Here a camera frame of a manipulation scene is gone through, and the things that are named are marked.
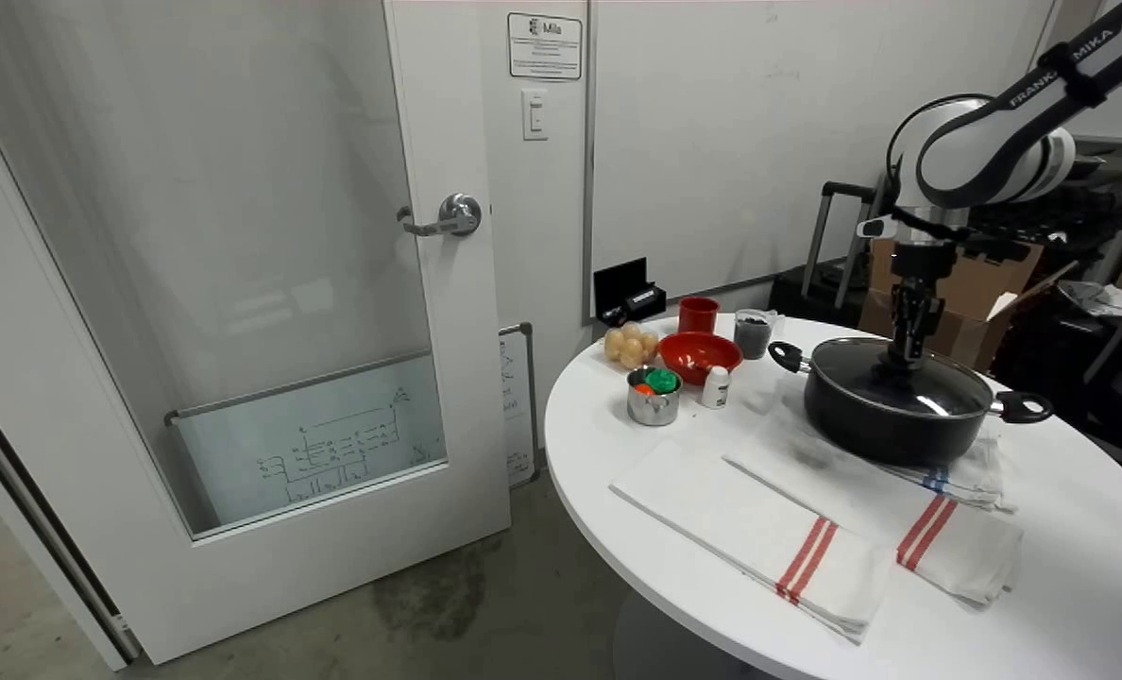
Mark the red striped towel near pot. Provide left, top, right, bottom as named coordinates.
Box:
left=723, top=454, right=1029, bottom=613

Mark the silver door lever handle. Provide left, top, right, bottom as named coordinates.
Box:
left=397, top=191, right=484, bottom=237

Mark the brown cardboard box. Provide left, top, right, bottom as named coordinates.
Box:
left=863, top=240, right=1074, bottom=370

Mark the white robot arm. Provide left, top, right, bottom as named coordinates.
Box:
left=878, top=0, right=1122, bottom=370

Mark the red mug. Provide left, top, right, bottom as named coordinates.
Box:
left=679, top=294, right=717, bottom=332

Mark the white light switch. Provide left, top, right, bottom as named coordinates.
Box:
left=523, top=88, right=548, bottom=142

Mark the metal tin with colourful items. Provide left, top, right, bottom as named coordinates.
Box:
left=629, top=366, right=684, bottom=426

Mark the glass lid with black knob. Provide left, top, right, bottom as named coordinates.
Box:
left=814, top=336, right=992, bottom=418

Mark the black cooking pot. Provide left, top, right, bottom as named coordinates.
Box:
left=768, top=336, right=1054, bottom=467

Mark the white wall sign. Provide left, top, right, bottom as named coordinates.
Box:
left=506, top=10, right=583, bottom=84

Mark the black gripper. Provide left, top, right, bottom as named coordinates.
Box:
left=888, top=222, right=960, bottom=375

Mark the white door with glass panel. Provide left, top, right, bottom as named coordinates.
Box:
left=0, top=0, right=510, bottom=663

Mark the small clear shaker bottle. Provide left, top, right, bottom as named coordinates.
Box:
left=698, top=366, right=733, bottom=409

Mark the black box on floor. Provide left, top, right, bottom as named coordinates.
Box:
left=595, top=258, right=669, bottom=326

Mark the red plastic bowl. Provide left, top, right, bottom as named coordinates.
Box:
left=659, top=332, right=739, bottom=384

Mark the grey translucent cup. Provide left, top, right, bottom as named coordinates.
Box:
left=733, top=318, right=770, bottom=360

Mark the beige bread roll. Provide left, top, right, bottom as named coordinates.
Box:
left=605, top=326, right=659, bottom=370

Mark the red striped towel far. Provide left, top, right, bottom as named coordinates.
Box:
left=613, top=459, right=885, bottom=642

